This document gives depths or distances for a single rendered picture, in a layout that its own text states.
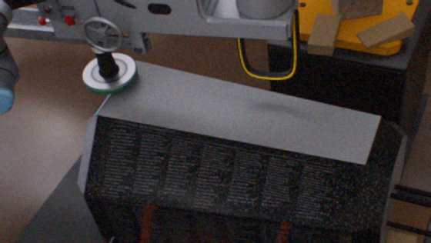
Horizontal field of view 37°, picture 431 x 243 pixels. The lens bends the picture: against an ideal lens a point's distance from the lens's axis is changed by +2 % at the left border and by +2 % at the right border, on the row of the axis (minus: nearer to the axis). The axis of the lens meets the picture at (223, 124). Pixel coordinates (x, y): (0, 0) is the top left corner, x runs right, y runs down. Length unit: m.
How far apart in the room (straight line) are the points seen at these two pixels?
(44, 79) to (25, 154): 0.60
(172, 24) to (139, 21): 0.12
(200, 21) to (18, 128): 1.89
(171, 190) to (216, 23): 0.67
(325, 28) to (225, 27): 0.66
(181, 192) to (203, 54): 1.67
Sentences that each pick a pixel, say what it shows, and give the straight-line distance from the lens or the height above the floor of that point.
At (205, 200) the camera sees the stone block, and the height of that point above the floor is 0.63.
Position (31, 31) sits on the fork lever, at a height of 1.09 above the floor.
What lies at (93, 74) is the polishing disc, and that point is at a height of 0.86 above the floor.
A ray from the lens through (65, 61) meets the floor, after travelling 4.14.
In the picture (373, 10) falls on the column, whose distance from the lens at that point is 2.81.
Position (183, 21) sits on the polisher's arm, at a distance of 2.18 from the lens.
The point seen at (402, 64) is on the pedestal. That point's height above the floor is 0.74.
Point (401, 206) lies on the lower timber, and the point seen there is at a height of 0.11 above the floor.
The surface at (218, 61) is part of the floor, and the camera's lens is 3.85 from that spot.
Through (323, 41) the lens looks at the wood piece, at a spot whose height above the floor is 0.83.
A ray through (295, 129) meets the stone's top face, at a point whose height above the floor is 0.80.
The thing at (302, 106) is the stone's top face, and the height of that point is 0.80.
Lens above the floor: 2.51
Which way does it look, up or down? 46 degrees down
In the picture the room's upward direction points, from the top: 10 degrees counter-clockwise
